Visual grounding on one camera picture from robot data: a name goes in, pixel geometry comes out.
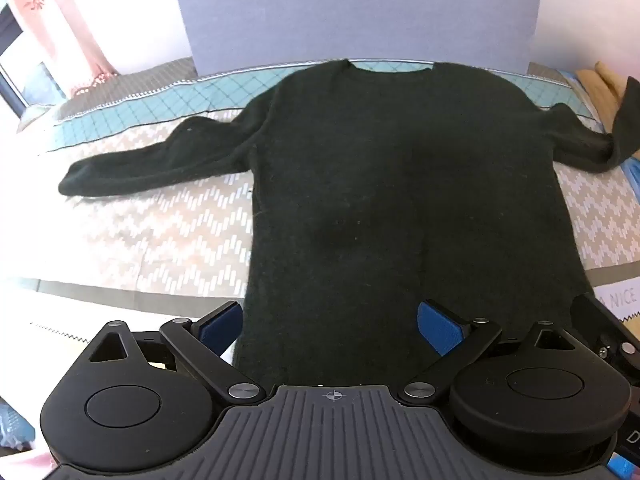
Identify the grey-blue board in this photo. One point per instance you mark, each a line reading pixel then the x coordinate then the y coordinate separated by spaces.
pixel 350 5

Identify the window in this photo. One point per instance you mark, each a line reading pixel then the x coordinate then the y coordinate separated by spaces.
pixel 25 70

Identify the pink floral curtain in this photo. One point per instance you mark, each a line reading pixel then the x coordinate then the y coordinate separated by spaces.
pixel 75 25

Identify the tan knit sweater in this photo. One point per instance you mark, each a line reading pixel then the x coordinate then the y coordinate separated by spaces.
pixel 602 87

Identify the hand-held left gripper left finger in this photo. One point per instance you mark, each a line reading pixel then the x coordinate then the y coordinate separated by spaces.
pixel 221 329

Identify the dark green sweater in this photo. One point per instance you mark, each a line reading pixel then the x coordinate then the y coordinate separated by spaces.
pixel 390 200

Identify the zigzag patterned bed sheet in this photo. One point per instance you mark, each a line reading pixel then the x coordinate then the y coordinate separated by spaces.
pixel 175 230

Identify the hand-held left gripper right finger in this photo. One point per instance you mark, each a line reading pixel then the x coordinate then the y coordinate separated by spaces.
pixel 440 331

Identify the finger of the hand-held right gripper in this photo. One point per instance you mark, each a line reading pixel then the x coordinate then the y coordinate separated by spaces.
pixel 607 332

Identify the blue patterned cloth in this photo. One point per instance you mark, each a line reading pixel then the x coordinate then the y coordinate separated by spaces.
pixel 11 425

